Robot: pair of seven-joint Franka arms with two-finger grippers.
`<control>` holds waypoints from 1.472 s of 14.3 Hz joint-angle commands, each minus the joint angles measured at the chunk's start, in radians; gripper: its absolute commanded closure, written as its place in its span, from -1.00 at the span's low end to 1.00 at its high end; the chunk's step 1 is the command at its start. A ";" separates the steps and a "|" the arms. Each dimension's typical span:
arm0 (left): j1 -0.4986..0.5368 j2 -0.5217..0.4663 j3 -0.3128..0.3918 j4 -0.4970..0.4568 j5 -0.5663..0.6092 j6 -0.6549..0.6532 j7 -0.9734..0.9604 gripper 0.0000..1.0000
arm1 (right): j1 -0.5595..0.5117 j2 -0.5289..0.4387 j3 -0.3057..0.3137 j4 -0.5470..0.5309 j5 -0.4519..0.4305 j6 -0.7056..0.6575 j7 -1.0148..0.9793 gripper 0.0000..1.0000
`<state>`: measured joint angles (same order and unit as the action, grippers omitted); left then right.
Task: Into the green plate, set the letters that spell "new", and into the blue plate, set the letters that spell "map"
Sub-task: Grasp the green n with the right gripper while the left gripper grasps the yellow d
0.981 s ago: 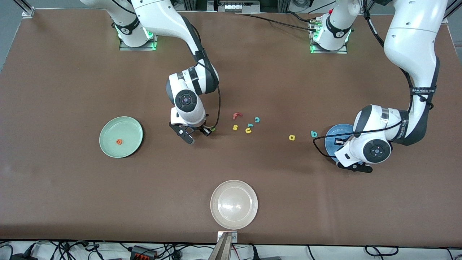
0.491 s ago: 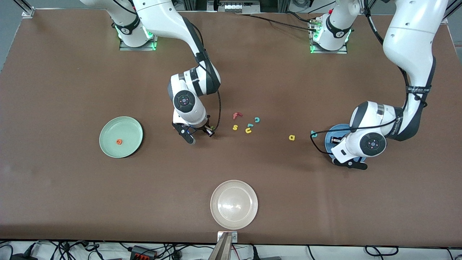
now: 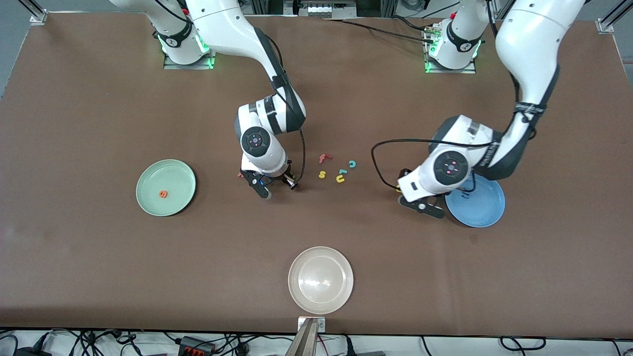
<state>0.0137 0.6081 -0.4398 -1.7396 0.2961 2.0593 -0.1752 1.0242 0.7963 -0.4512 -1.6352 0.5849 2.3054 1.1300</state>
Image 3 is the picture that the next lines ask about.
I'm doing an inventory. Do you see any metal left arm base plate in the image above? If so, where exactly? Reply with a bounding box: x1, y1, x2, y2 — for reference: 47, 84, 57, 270
424, 22, 477, 75

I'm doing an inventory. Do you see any white connector box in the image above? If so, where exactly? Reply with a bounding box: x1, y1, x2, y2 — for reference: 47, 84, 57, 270
299, 0, 358, 19

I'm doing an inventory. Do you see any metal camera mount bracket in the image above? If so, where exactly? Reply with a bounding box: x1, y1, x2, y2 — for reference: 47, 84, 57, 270
284, 317, 327, 356

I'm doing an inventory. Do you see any black cable on table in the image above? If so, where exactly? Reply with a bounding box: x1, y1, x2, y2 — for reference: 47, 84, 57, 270
341, 19, 438, 44

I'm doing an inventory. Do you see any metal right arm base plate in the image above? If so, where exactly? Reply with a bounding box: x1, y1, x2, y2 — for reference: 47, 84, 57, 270
163, 37, 217, 70

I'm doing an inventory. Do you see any black red power strip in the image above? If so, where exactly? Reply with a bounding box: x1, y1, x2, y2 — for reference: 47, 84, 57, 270
178, 336, 217, 356

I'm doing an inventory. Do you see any blue plate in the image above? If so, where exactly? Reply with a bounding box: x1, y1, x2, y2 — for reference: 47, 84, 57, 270
444, 176, 506, 228

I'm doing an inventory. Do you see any green plate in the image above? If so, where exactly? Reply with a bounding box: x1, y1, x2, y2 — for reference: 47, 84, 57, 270
136, 159, 196, 217

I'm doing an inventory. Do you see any beige plate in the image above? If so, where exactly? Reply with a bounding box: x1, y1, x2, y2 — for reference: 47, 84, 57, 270
288, 246, 354, 315

